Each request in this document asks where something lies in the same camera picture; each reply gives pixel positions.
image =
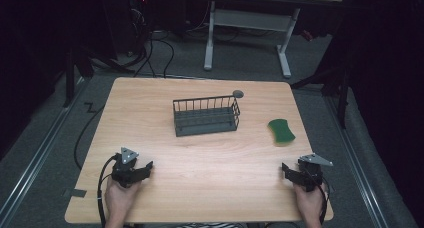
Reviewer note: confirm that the white-framed wooden desk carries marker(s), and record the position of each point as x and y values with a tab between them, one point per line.
253	19

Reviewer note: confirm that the person's left hand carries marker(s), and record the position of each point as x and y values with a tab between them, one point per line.
119	198

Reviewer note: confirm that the person's right hand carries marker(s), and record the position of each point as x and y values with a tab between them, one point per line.
309	204

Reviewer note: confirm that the grey tape strip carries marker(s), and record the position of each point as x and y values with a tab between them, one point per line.
76	192

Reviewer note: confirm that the metal floor rail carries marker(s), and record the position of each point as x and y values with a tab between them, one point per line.
356	161
36	161

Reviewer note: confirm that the striped clothing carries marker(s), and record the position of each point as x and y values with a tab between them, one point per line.
210	225

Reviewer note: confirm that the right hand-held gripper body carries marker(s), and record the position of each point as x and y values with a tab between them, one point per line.
312	174

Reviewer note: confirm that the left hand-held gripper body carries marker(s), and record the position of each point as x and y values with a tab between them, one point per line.
124	170

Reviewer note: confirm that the green sponge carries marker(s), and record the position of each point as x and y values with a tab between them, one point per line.
281	131

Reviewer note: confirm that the black metal stand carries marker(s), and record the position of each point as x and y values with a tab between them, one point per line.
336	84
70	78

